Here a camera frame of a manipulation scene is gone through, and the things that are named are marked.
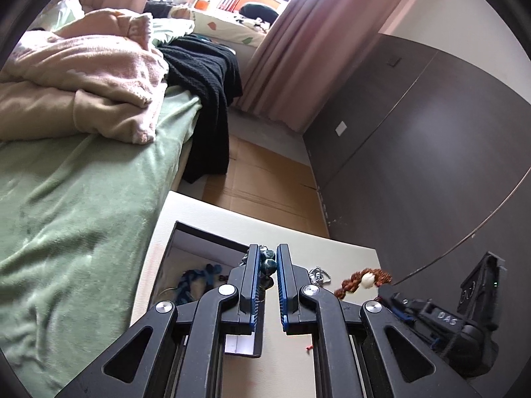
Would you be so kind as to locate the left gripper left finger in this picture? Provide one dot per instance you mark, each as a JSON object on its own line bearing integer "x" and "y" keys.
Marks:
{"x": 176, "y": 350}

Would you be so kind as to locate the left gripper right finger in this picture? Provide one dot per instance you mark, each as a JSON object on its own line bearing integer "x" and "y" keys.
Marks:
{"x": 360, "y": 350}

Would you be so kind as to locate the black jewelry box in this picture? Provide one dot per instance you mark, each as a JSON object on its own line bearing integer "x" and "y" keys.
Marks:
{"x": 194, "y": 261}

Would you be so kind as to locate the green bed sheet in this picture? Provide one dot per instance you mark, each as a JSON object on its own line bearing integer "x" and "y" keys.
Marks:
{"x": 77, "y": 215}

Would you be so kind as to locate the dark grey wardrobe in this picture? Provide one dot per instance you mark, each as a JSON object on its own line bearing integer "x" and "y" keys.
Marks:
{"x": 425, "y": 158}

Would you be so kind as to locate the flattened cardboard on floor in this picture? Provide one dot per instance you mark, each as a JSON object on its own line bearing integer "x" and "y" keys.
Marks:
{"x": 264, "y": 185}

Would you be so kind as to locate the beige blanket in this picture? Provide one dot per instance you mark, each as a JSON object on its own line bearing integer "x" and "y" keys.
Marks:
{"x": 30, "y": 111}

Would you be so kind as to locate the black knitted garment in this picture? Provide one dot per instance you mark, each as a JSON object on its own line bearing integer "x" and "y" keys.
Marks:
{"x": 209, "y": 71}

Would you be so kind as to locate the pink fleece blanket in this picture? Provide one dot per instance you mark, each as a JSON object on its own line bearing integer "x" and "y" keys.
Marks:
{"x": 108, "y": 53}

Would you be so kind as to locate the white patterned pillow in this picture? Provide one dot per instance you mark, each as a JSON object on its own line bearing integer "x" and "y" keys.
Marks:
{"x": 227, "y": 26}

